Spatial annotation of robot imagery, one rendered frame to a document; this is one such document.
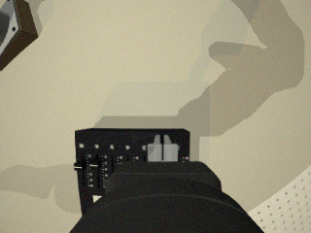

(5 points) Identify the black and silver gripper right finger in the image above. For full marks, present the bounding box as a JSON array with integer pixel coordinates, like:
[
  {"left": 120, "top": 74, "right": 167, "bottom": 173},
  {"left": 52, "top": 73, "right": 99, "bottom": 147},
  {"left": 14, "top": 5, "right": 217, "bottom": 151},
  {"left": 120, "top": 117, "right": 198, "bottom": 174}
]
[{"left": 162, "top": 135, "right": 178, "bottom": 162}]

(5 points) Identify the black lighting desk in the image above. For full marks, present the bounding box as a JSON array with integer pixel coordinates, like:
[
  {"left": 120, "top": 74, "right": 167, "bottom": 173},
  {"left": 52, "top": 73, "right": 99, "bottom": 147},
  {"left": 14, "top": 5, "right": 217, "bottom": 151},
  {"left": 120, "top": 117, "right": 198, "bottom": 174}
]
[{"left": 74, "top": 128, "right": 190, "bottom": 216}]

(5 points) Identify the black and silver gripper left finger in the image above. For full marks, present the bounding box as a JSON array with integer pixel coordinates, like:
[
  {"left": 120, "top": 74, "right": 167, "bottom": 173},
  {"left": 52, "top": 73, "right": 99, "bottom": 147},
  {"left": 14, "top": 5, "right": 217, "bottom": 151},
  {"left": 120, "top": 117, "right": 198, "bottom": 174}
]
[{"left": 148, "top": 135, "right": 162, "bottom": 161}]

